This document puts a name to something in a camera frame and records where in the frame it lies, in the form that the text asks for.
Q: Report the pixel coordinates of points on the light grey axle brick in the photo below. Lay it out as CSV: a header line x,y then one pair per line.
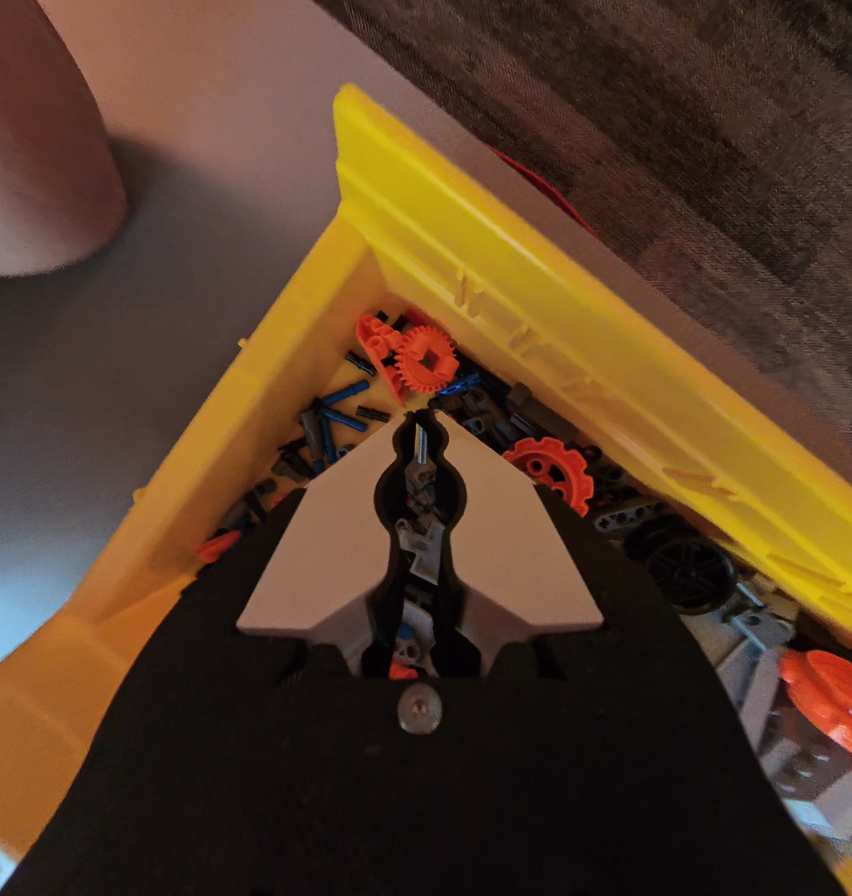
x,y
420,444

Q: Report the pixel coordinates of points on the orange curved panel brick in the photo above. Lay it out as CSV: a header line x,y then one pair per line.
x,y
373,339

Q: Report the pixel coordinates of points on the grey desk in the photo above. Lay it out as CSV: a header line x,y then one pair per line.
x,y
223,175

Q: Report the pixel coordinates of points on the orange bevel gear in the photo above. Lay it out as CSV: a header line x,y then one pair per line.
x,y
408,371

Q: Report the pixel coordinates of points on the yellow plastic bin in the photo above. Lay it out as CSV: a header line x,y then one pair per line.
x,y
468,231

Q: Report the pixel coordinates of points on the person's left forearm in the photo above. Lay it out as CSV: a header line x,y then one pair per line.
x,y
41,140

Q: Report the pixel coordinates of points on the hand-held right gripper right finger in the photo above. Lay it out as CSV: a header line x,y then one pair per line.
x,y
524,553

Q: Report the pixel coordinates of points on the grey motor brick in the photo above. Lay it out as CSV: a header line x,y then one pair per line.
x,y
748,672

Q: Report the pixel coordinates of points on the orange gear wheel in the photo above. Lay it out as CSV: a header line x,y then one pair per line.
x,y
832,693
562,472

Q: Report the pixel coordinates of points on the pile of building bricks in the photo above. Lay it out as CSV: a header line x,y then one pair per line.
x,y
482,413

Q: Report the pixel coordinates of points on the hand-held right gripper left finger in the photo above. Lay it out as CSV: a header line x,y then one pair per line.
x,y
328,553

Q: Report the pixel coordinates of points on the black rubber wheel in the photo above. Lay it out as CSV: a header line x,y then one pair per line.
x,y
685,574

